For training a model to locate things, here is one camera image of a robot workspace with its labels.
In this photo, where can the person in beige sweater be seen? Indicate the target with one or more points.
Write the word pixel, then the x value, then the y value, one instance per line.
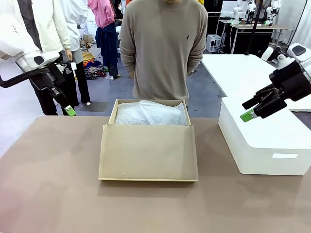
pixel 165 48

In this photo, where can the person's right forearm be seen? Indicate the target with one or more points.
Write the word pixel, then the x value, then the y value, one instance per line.
pixel 125 60

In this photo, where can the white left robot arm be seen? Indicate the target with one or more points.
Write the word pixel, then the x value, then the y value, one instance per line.
pixel 14 41

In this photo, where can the mannequin in white jacket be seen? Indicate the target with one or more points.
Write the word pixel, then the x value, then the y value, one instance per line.
pixel 51 24

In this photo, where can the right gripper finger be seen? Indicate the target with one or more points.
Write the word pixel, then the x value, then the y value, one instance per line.
pixel 269 109
pixel 257 98

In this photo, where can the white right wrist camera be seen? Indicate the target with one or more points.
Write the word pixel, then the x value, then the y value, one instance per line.
pixel 283 61

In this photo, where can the person's left forearm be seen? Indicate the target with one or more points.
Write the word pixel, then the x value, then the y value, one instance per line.
pixel 196 60

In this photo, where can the orange garment figure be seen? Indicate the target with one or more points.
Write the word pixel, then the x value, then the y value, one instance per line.
pixel 127 3

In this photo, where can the white cartons stack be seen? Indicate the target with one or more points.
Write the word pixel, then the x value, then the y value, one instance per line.
pixel 90 26

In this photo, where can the mannequin in pink hoodie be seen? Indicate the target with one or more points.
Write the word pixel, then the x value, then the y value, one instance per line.
pixel 102 12

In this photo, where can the white cube appliance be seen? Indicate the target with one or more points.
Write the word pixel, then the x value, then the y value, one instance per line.
pixel 213 42

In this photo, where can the brown cardboard shoe box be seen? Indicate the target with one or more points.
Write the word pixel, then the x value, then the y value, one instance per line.
pixel 145 150

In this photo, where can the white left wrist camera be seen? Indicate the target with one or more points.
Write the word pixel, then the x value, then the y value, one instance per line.
pixel 73 66

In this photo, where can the black tripod pole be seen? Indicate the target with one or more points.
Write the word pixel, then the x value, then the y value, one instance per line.
pixel 253 26

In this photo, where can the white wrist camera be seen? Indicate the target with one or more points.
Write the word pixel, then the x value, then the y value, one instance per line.
pixel 283 61
pixel 73 66

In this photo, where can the small white robot arm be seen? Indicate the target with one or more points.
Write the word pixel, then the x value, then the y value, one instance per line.
pixel 235 12
pixel 250 7
pixel 271 9

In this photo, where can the black floor mat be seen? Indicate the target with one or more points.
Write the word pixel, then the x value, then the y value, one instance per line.
pixel 94 106

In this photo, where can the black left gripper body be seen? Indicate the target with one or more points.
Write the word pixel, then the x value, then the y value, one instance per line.
pixel 47 77

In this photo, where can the colourful clothes pile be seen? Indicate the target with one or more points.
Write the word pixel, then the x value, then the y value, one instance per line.
pixel 92 68

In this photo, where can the brown table with black frame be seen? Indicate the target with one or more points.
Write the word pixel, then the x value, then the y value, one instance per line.
pixel 262 27

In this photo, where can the white tissue paper sheet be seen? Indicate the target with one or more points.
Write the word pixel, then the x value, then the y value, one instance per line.
pixel 150 114

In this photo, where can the white low platform block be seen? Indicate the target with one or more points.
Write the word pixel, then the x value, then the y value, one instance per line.
pixel 262 136

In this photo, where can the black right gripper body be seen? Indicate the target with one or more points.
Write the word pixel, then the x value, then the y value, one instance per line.
pixel 291 82

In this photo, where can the mannequin in white shirt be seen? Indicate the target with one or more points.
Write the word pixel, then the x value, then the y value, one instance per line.
pixel 73 19

